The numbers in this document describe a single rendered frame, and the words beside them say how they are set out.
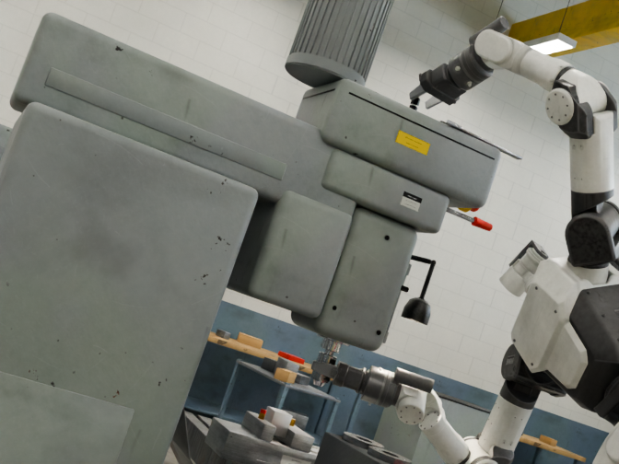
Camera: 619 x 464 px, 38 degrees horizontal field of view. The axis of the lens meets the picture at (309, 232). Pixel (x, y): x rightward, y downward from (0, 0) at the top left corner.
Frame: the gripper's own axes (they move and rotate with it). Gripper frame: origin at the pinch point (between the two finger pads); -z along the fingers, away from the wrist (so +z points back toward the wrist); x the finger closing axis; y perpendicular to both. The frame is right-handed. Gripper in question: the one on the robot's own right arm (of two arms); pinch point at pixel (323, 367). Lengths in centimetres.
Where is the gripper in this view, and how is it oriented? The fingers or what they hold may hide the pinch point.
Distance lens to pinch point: 221.4
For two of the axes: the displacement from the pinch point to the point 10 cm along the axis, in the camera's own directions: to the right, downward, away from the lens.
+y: -3.1, 9.5, -0.9
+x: 0.0, -1.0, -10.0
